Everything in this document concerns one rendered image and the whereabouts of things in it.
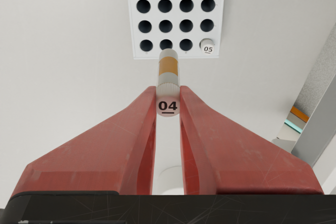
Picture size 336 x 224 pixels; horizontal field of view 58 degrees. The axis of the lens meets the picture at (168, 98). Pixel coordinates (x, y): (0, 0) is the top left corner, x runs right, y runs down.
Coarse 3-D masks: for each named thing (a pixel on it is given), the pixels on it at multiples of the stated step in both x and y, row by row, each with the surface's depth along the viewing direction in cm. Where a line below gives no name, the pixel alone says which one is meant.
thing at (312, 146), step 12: (324, 96) 27; (324, 108) 27; (312, 120) 28; (324, 120) 26; (312, 132) 28; (324, 132) 26; (300, 144) 30; (312, 144) 28; (324, 144) 26; (300, 156) 29; (312, 156) 27; (324, 156) 26; (312, 168) 28; (324, 168) 26; (324, 180) 26; (324, 192) 26
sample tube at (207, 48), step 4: (204, 40) 28; (208, 40) 28; (200, 44) 29; (204, 44) 28; (208, 44) 28; (212, 44) 28; (204, 48) 28; (208, 48) 28; (212, 48) 28; (204, 52) 28; (208, 52) 28; (212, 52) 28
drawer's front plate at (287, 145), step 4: (272, 140) 33; (276, 140) 33; (280, 140) 33; (284, 140) 33; (288, 140) 33; (276, 144) 32; (280, 144) 32; (284, 144) 32; (288, 144) 32; (292, 144) 33; (284, 148) 32; (288, 148) 32; (288, 152) 31; (332, 192) 28
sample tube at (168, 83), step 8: (168, 48) 16; (160, 56) 16; (168, 56) 15; (176, 56) 16; (160, 64) 15; (168, 64) 15; (176, 64) 15; (160, 72) 14; (168, 72) 14; (176, 72) 14; (160, 80) 14; (168, 80) 13; (176, 80) 14; (160, 88) 13; (168, 88) 13; (176, 88) 13; (160, 96) 12; (168, 96) 12; (176, 96) 13; (160, 104) 13; (168, 104) 13; (176, 104) 13; (160, 112) 13; (168, 112) 13; (176, 112) 13
